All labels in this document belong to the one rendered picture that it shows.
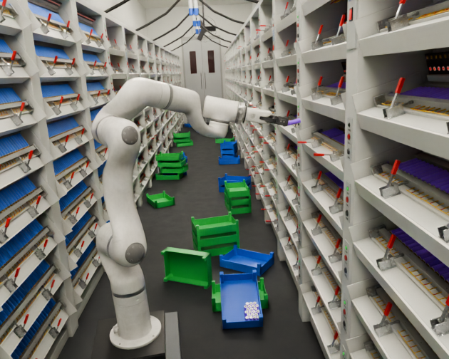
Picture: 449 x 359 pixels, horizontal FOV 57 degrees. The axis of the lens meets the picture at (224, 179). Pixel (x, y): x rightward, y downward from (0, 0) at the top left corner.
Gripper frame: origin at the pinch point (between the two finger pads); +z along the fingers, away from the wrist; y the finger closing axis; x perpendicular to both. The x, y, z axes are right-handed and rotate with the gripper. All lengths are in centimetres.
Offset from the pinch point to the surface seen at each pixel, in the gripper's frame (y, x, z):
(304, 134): 19.3, 5.4, 14.6
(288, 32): 90, -44, 9
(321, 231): 1, 43, 27
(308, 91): 19.4, -13.1, 11.7
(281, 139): 90, 19, 18
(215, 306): 33, 106, -7
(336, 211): -26.1, 25.2, 21.3
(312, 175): 17.5, 22.9, 22.1
